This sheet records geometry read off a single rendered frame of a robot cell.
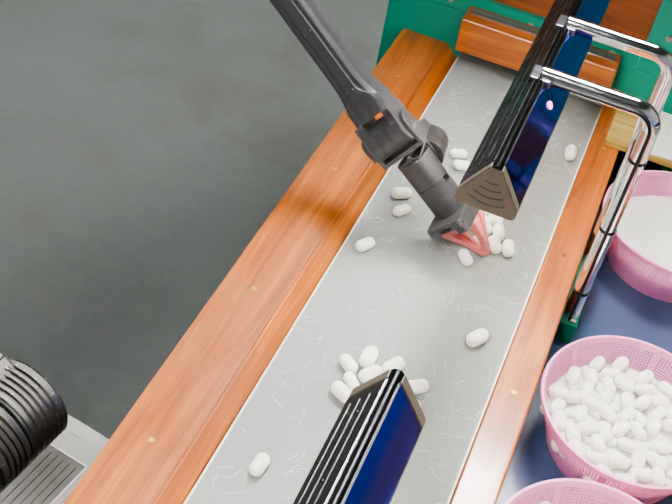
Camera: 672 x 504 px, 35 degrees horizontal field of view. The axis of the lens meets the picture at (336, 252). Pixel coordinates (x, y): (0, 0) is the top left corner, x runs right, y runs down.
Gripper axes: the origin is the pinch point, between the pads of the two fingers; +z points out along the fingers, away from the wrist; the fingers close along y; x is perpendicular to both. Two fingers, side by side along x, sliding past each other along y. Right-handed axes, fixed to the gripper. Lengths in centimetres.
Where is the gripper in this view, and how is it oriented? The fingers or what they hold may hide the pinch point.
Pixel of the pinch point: (484, 250)
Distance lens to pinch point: 171.3
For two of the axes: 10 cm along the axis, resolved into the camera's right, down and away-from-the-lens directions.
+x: -7.1, 3.1, 6.3
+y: 3.7, -6.1, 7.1
